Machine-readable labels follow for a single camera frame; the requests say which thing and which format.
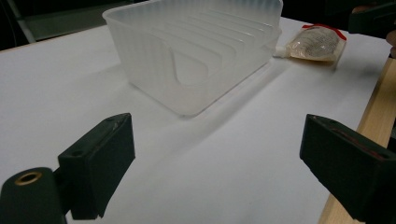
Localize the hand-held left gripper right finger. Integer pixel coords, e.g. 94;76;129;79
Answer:
299;113;396;224

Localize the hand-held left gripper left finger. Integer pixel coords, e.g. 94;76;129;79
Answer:
57;112;136;220

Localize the sauce pouch with red edge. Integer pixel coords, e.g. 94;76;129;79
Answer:
273;23;347;63

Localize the translucent plastic container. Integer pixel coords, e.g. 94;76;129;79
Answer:
102;0;284;119

